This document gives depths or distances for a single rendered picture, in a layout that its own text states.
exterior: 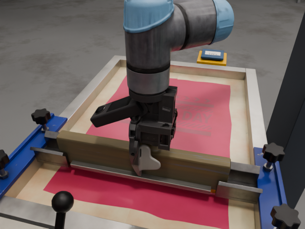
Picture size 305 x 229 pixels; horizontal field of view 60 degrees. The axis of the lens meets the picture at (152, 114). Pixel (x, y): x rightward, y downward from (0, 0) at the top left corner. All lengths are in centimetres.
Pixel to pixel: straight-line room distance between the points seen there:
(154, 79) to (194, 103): 49
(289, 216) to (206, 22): 34
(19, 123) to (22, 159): 199
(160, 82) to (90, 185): 32
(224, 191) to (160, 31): 35
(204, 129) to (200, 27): 41
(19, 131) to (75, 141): 198
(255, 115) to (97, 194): 50
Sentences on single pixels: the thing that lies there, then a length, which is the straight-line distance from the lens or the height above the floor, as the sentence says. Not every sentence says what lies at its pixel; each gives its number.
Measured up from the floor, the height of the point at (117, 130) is 95.
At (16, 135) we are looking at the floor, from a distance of 254.
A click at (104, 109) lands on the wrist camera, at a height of 115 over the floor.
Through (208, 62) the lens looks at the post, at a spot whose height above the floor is 95.
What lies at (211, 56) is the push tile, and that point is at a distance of 124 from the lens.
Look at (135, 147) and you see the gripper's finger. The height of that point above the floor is 110.
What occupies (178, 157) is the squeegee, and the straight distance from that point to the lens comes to 55.
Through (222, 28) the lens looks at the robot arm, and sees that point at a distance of 48.
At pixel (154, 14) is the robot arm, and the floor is 134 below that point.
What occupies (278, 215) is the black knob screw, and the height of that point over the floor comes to 106.
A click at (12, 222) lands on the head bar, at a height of 104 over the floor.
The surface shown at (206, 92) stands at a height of 95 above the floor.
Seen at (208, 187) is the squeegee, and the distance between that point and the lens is 59.
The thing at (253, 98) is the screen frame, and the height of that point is 99.
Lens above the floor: 144
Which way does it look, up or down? 35 degrees down
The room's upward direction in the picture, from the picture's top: straight up
